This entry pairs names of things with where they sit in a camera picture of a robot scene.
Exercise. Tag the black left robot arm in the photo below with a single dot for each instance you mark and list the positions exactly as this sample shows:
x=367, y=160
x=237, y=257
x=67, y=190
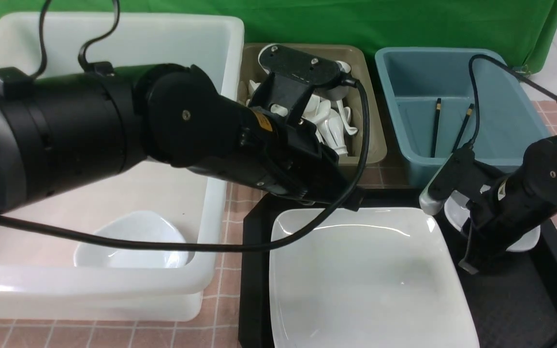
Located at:
x=63, y=133

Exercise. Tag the black serving tray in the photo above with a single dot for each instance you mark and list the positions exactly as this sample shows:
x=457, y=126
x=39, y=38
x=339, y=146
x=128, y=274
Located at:
x=514, y=305

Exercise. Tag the green backdrop cloth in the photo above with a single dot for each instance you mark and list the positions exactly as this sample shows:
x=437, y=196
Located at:
x=520, y=31

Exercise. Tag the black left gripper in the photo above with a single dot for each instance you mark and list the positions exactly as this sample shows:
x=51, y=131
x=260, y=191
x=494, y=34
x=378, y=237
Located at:
x=263, y=152

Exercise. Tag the white spoon right edge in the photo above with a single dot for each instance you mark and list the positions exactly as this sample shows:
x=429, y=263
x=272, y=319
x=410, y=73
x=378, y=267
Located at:
x=345, y=114

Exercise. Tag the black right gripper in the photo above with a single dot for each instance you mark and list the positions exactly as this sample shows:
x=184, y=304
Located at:
x=506, y=213

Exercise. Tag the large white plastic bin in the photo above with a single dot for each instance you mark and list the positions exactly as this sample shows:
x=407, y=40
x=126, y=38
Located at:
x=42, y=277

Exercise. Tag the black chopstick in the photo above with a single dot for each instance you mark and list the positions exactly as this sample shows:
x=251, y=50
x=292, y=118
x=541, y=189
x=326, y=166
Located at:
x=435, y=130
x=462, y=130

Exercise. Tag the teal plastic bin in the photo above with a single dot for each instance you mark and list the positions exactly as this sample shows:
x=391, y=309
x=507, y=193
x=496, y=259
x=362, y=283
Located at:
x=412, y=78

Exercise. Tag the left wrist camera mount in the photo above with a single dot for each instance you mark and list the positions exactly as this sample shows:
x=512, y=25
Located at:
x=293, y=77

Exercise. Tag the pink checkered tablecloth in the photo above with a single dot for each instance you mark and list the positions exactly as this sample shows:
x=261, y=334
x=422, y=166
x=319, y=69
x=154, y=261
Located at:
x=216, y=325

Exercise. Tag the large white square plate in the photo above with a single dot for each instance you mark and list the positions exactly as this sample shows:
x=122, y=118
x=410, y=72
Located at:
x=381, y=277

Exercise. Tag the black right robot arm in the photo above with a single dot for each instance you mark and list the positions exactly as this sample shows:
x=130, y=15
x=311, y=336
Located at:
x=539, y=170

